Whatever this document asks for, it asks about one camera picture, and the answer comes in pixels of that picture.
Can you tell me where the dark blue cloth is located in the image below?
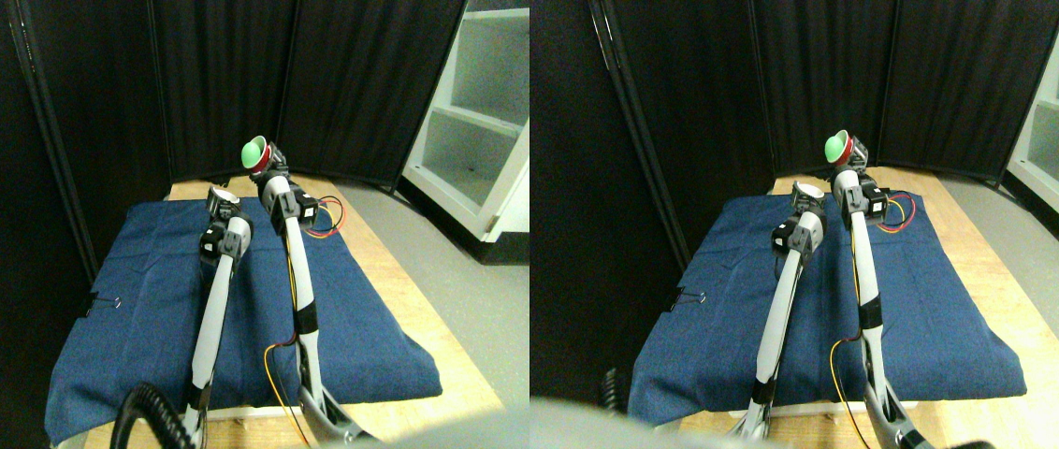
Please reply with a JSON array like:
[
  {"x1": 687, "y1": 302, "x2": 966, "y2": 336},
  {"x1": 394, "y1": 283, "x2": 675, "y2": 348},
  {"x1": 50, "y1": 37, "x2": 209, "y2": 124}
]
[
  {"x1": 628, "y1": 190, "x2": 1027, "y2": 427},
  {"x1": 45, "y1": 194, "x2": 443, "y2": 443}
]

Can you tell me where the black curtain stand pole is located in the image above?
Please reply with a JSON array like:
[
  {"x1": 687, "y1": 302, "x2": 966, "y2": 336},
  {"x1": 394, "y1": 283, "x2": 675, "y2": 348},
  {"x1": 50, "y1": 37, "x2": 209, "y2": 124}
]
[
  {"x1": 586, "y1": 0, "x2": 691, "y2": 274},
  {"x1": 4, "y1": 0, "x2": 102, "y2": 282}
]

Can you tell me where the yellow wire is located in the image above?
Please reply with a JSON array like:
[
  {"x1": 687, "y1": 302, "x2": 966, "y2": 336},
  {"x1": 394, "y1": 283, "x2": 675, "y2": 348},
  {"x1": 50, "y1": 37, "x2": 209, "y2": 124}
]
[
  {"x1": 265, "y1": 341, "x2": 312, "y2": 446},
  {"x1": 830, "y1": 336, "x2": 871, "y2": 449}
]

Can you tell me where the black ribbed hose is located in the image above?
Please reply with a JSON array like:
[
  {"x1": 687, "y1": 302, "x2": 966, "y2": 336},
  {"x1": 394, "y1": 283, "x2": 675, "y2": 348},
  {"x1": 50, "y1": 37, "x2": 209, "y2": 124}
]
[
  {"x1": 599, "y1": 369, "x2": 630, "y2": 413},
  {"x1": 110, "y1": 383, "x2": 199, "y2": 449}
]

